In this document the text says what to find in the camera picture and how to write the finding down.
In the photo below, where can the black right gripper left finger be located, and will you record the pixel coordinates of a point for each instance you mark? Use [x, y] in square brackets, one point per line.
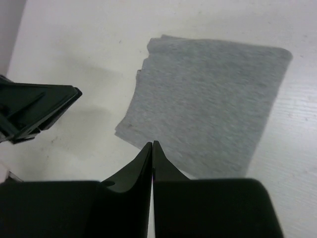
[117, 207]

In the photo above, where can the grey tank top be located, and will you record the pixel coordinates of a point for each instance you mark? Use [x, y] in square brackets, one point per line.
[206, 101]

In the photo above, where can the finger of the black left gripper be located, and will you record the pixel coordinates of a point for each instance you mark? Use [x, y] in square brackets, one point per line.
[27, 109]

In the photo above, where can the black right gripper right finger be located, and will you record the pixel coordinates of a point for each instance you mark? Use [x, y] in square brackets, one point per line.
[209, 208]

